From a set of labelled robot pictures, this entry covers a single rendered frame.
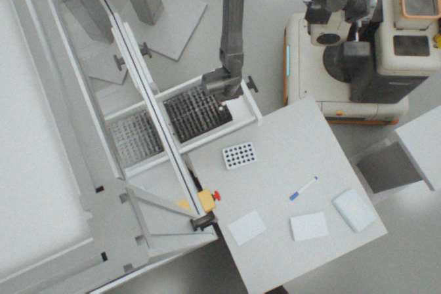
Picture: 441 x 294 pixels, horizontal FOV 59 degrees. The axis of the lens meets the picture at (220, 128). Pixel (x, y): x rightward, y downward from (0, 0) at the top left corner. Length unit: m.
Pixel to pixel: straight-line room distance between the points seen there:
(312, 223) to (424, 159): 0.53
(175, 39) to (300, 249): 1.60
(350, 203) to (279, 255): 0.33
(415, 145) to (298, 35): 0.96
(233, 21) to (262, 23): 1.52
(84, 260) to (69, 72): 0.18
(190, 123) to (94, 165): 1.17
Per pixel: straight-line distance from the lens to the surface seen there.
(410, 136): 1.77
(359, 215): 1.61
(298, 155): 1.63
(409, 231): 2.54
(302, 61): 2.29
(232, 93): 1.34
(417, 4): 1.84
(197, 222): 0.81
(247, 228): 1.57
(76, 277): 0.38
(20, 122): 0.45
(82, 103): 0.40
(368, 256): 2.46
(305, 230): 1.55
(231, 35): 1.20
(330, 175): 1.64
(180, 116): 1.52
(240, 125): 1.51
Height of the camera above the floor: 2.34
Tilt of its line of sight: 75 degrees down
